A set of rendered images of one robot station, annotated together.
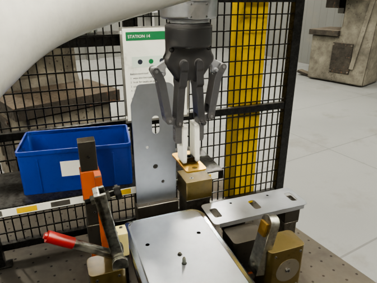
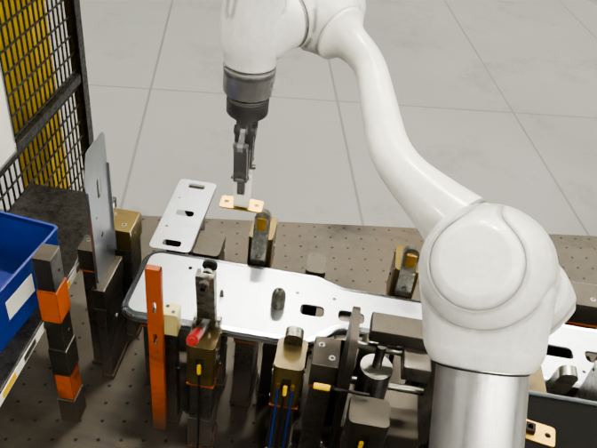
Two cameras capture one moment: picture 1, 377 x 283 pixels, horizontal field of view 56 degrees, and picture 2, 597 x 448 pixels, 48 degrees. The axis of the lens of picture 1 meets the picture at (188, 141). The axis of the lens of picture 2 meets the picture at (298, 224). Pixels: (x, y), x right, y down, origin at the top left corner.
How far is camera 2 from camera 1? 1.06 m
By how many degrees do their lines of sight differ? 59
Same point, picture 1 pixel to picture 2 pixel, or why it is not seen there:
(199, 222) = (176, 260)
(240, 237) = (212, 248)
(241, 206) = (179, 222)
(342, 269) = (225, 227)
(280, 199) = (194, 195)
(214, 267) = (242, 280)
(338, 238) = not seen: hidden behind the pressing
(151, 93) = (93, 155)
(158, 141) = (101, 204)
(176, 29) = (258, 108)
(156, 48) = not seen: outside the picture
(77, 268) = (11, 429)
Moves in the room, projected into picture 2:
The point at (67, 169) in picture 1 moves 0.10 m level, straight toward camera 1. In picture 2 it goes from (12, 307) to (64, 315)
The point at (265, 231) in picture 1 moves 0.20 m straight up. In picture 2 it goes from (266, 225) to (273, 152)
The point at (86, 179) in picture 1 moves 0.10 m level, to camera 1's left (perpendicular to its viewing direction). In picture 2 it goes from (60, 297) to (21, 329)
